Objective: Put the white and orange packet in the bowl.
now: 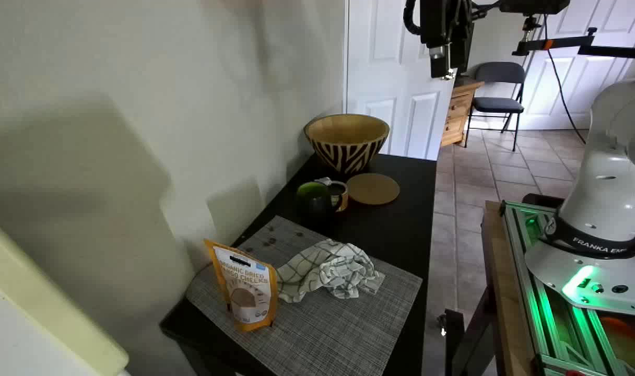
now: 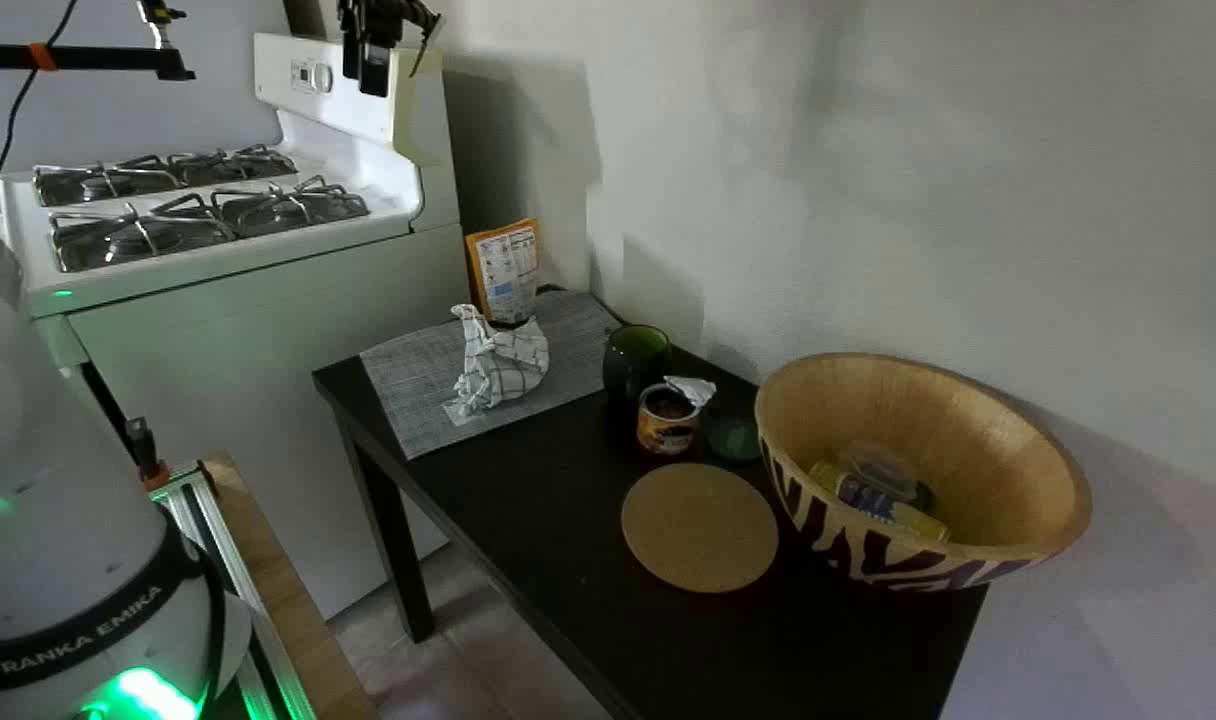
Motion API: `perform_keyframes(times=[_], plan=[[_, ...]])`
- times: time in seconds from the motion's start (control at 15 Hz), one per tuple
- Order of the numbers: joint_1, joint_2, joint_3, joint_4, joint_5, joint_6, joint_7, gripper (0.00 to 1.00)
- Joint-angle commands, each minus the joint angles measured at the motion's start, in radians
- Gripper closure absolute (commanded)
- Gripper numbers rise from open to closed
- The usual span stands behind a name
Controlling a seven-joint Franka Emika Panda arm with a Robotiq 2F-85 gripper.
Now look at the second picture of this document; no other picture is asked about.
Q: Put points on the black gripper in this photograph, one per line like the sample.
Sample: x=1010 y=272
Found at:
x=372 y=26

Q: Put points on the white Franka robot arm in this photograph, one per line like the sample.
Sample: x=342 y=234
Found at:
x=63 y=561

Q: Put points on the blue packet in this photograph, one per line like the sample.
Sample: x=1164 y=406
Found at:
x=882 y=488

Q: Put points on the wooden bowl with zebra pattern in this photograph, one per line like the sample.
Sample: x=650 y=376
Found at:
x=923 y=441

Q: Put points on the yellow packet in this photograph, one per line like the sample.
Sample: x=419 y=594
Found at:
x=916 y=522

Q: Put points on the black stove burner grate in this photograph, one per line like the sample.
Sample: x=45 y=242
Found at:
x=170 y=170
x=208 y=223

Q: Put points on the white stove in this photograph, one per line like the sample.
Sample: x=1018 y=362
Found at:
x=263 y=332

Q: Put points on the grey woven placemat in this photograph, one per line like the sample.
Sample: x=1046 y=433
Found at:
x=412 y=387

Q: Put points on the white checked cloth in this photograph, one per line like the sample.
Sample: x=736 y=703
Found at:
x=494 y=366

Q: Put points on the dark green cup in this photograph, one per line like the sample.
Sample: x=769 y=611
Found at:
x=633 y=362

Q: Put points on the black and orange clamp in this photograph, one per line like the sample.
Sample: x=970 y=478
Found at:
x=138 y=445

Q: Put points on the small brown cup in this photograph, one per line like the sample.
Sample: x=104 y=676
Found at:
x=666 y=422

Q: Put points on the black side table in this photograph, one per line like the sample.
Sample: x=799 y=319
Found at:
x=554 y=522

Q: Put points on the small light green lid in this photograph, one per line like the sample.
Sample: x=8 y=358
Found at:
x=735 y=439

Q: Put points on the round cork coaster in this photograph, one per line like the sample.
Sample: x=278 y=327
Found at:
x=699 y=524

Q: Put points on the black camera tripod boom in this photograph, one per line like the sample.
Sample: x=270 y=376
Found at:
x=72 y=56

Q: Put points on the wooden robot mount bench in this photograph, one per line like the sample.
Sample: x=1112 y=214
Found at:
x=280 y=601

